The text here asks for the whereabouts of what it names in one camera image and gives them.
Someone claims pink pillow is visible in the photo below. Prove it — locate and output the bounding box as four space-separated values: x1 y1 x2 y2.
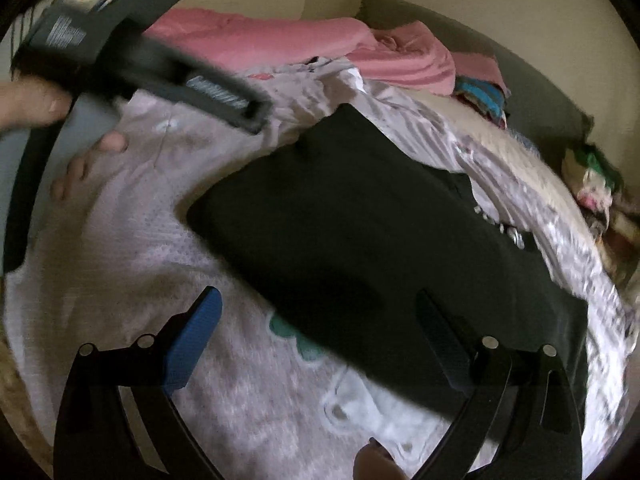
449 50 510 97

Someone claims pink blanket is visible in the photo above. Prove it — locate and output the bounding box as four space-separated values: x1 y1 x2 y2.
149 6 457 97

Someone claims beige bed cover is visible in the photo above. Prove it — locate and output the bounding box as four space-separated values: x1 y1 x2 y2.
412 89 603 243

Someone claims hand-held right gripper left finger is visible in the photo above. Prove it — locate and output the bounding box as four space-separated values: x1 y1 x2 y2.
52 285 224 480

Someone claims person's right hand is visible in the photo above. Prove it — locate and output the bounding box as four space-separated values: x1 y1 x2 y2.
351 436 401 480

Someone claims black shirt with orange patches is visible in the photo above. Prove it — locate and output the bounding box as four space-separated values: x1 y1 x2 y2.
186 104 592 413

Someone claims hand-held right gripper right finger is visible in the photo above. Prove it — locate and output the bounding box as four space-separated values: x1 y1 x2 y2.
416 289 587 480

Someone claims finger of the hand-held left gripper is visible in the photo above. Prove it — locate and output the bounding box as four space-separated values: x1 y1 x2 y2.
125 35 275 135

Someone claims grey headboard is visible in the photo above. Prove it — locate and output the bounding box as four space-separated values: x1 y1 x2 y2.
359 0 595 150

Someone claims striped colourful cloth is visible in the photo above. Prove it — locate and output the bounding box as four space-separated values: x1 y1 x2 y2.
454 76 510 132

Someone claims printed pale bed sheet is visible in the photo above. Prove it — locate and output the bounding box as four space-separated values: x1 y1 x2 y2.
4 56 637 480

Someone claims pile of folded clothes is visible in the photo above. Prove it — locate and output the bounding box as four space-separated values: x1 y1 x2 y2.
561 144 640 283

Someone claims person's left hand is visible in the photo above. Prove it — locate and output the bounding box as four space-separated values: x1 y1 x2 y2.
0 79 130 202

